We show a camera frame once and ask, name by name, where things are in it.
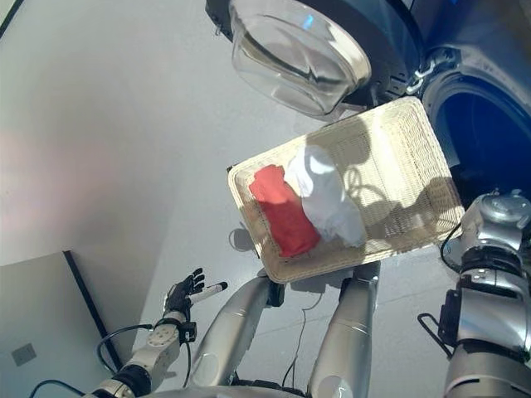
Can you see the cream wicker tray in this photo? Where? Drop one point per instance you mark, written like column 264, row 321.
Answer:
column 398, row 166

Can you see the silver robot torso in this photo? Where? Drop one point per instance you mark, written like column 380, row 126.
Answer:
column 228, row 391

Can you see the red cloth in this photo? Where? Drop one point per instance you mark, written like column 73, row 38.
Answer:
column 286, row 219

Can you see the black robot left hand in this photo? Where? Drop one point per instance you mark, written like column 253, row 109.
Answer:
column 178, row 296

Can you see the dark grey washing machine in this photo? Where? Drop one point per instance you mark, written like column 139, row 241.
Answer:
column 477, row 62

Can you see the round glass washer door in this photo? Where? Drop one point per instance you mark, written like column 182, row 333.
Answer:
column 290, row 62

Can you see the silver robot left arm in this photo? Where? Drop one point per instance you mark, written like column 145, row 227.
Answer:
column 153, row 356

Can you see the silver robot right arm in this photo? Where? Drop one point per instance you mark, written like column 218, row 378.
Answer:
column 489, row 315

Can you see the grey wall socket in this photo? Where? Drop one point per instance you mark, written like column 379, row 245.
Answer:
column 24, row 354

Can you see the white cloth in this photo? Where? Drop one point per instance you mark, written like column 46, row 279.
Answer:
column 327, row 199

